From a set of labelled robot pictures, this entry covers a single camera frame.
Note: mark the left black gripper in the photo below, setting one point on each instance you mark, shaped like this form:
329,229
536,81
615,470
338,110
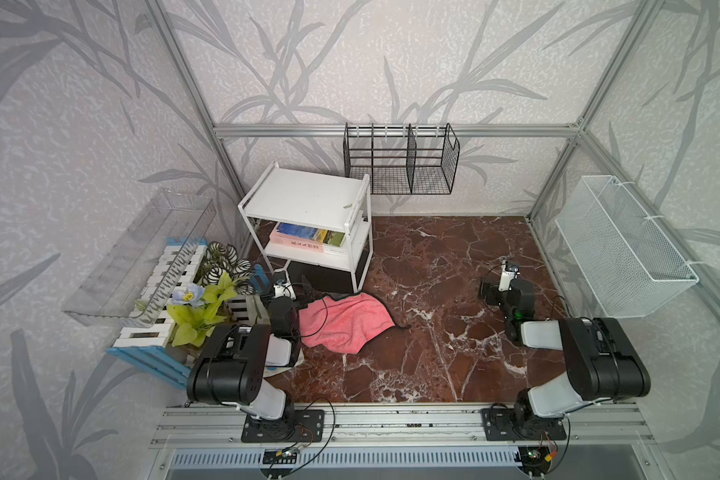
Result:
301,301

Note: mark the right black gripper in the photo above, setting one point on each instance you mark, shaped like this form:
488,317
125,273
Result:
492,297

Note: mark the pink fluffy cloth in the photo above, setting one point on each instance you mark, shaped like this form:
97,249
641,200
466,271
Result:
345,325

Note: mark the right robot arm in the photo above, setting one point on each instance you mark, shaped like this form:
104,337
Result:
601,364

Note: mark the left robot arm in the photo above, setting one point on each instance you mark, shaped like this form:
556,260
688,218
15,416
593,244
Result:
230,371

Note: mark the white two-tier bookshelf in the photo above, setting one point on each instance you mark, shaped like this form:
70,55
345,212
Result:
319,201

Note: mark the striped leaf plant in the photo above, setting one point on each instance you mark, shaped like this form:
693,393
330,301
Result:
219,259

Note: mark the green artificial plant with flower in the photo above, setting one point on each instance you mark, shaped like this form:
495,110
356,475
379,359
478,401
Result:
197,310

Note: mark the white blue picket crate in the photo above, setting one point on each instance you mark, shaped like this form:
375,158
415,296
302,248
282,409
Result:
149,349

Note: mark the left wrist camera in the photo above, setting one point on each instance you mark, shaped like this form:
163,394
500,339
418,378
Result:
282,287

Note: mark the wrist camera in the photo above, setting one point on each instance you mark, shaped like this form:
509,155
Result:
282,287
509,272

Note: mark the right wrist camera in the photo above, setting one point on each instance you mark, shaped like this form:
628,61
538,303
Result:
509,272

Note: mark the white mesh wall basket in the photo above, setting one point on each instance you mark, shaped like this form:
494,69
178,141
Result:
628,262

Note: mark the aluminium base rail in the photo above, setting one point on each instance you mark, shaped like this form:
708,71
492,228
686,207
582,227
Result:
406,424

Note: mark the clear plastic wall tray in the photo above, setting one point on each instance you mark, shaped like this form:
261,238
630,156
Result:
135,280

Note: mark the black wire wall basket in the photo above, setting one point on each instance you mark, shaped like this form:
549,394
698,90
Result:
402,160

